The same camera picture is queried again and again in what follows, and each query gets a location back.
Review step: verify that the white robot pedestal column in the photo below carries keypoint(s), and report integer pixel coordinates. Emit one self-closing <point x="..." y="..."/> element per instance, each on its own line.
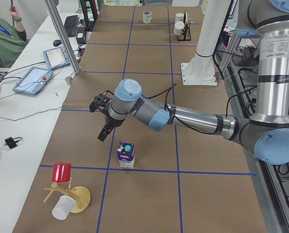
<point x="200" y="70"/>

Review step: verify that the person in green shirt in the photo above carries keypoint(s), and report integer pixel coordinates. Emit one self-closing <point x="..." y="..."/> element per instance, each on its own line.
<point x="12" y="39"/>

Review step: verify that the black wire cup rack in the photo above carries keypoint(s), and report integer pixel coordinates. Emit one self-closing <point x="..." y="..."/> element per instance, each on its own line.
<point x="186" y="35"/>

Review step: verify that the black keyboard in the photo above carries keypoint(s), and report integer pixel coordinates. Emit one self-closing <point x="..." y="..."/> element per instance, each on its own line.
<point x="71" y="25"/>

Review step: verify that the white plastic cup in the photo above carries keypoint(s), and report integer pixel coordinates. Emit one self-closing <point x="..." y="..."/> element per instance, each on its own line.
<point x="63" y="207"/>

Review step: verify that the wooden mug tree stand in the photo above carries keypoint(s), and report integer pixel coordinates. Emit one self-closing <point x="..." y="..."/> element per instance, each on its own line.
<point x="80" y="194"/>

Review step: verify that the blue teach pendant near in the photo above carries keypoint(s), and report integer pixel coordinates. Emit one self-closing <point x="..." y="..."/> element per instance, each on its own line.
<point x="33" y="81"/>

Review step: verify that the blue teach pendant far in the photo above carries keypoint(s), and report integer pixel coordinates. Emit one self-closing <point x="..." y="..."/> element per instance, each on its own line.
<point x="56" y="58"/>

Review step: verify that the cream mug dark inside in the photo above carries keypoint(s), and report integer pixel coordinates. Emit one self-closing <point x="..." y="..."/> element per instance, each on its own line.
<point x="147" y="17"/>

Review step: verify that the blue white milk carton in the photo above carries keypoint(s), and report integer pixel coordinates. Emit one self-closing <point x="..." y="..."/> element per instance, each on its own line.
<point x="126" y="155"/>

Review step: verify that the black computer mouse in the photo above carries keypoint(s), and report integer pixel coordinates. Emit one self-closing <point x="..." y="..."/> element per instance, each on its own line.
<point x="56" y="42"/>

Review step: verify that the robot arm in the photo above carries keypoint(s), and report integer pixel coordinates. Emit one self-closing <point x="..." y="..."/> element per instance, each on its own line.
<point x="270" y="20"/>
<point x="269" y="142"/>

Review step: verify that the blue teach pendant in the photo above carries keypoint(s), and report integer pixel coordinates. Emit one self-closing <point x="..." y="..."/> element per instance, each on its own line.
<point x="56" y="58"/>
<point x="33" y="81"/>

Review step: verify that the aluminium frame post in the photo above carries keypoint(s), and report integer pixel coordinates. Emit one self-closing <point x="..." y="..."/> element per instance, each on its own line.
<point x="57" y="22"/>

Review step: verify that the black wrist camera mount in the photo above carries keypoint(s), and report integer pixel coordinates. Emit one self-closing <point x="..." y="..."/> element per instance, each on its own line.
<point x="101" y="102"/>

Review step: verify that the red plastic cup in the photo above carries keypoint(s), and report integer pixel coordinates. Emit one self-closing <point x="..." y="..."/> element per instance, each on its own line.
<point x="61" y="172"/>

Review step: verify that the small metal cylinder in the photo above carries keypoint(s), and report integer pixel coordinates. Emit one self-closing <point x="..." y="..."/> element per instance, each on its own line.
<point x="68" y="80"/>

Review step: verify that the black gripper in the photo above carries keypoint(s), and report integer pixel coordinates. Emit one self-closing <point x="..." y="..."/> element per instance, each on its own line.
<point x="112" y="122"/>

